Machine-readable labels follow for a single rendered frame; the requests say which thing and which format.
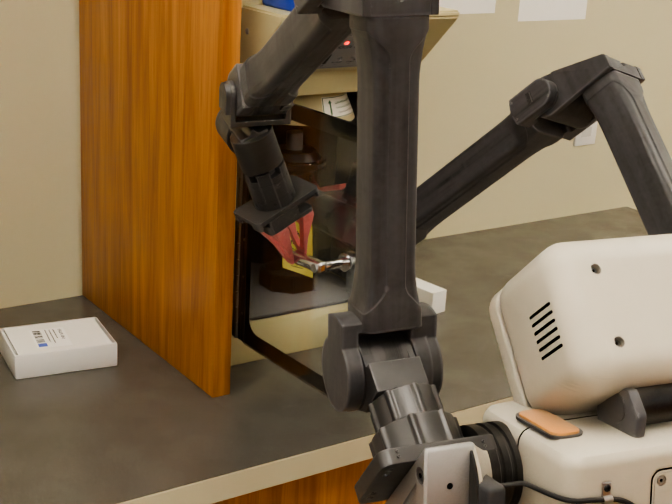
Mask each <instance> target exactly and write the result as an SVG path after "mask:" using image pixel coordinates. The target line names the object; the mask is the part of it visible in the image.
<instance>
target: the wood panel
mask: <svg viewBox="0 0 672 504"><path fill-rule="evenodd" d="M241 6H242V0H79V43H80V126H81V209H82V292H83V296H85V297H86V298H87V299H88V300H90V301H91V302H92V303H93V304H95V305H96V306H97V307H98V308H100V309H101V310H102V311H104V312H105V313H106V314H107V315H109V316H110V317H111V318H112V319H114V320H115V321H116V322H117V323H119V324H120V325H121V326H122V327H124V328H125V329H126V330H128V331H129V332H130V333H131V334H133V335H134V336H135V337H136V338H138V339H139V340H140V341H141V342H143V343H144V344H145V345H146V346H148V347H149V348H150V349H152V350H153V351H154V352H155V353H157V354H158V355H159V356H160V357H162V358H163V359H164V360H165V361H167V362H168V363H169V364H171V365H172V366H173V367H174V368H176V369H177V370H178V371H179V372H181V373H182V374H183V375H184V376H186V377H187V378H188V379H189V380H191V381H192V382H193V383H195V384H196V385H197V386H198V387H200V388H201V389H202V390H203V391H205V392H206V393H207V394H208V395H210V396H211V397H212V398H214V397H219V396H223V395H228V394H230V369H231V336H232V303H233V270H234V237H235V215H234V210H235V204H236V171H237V157H236V155H235V153H233V152H232V151H231V150H230V148H229V147H228V146H227V144H226V143H225V142H224V140H223V139H222V138H221V136H220V135H219V133H218V132H217V130H216V125H215V121H216V117H217V114H218V113H219V111H220V110H221V108H220V107H219V87H220V84H221V82H225V81H227V79H228V75H229V73H230V71H231V70H232V69H233V67H234V66H235V65H236V64H240V39H241Z"/></svg>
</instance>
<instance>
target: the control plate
mask: <svg viewBox="0 0 672 504"><path fill-rule="evenodd" d="M348 40H349V41H350V43H349V44H348V45H344V42H346V41H348ZM344 42H343V43H342V44H341V45H340V46H339V47H338V48H337V49H336V50H335V51H334V52H333V53H332V56H331V57H330V58H329V60H328V61H327V62H326V64H321V65H320V66H319V67H318V68H317V69H324V68H342V67H357V62H356V57H355V60H353V59H350V58H351V56H353V55H355V56H356V53H355V46H354V40H353V35H352V34H350V35H349V36H348V37H347V39H346V40H345V41H344ZM339 56H343V58H342V61H340V60H338V59H337V58H338V57H339Z"/></svg>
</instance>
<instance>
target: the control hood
mask: <svg viewBox="0 0 672 504"><path fill-rule="evenodd" d="M289 14H290V11H286V10H282V9H278V8H274V7H270V6H266V5H243V7H241V39H240V63H244V62H245V61H246V59H247V58H249V57H250V56H252V55H254V54H256V53H258V52H259V51H260V50H261V49H262V48H263V47H264V45H265V44H266V43H267V41H268V40H269V39H270V38H271V36H272V35H273V34H274V33H275V31H276V30H277V29H278V28H279V26H280V25H281V24H282V23H283V21H284V20H285V19H286V17H287V16H288V15H289ZM458 17H459V12H458V10H455V9H450V8H445V7H440V6H439V15H429V31H428V33H427V34H426V38H425V43H424V48H423V53H422V60H421V62H422V61H423V59H424V58H425V57H426V56H427V55H428V53H429V52H430V51H431V50H432V49H433V47H434V46H435V45H436V44H437V43H438V41H439V40H440V39H441V38H442V37H443V35H444V34H445V33H446V32H447V31H448V29H449V28H450V27H451V26H452V25H453V24H454V22H455V21H456V20H457V19H458ZM340 70H357V67H342V68H324V69H316V71H315V72H323V71H340Z"/></svg>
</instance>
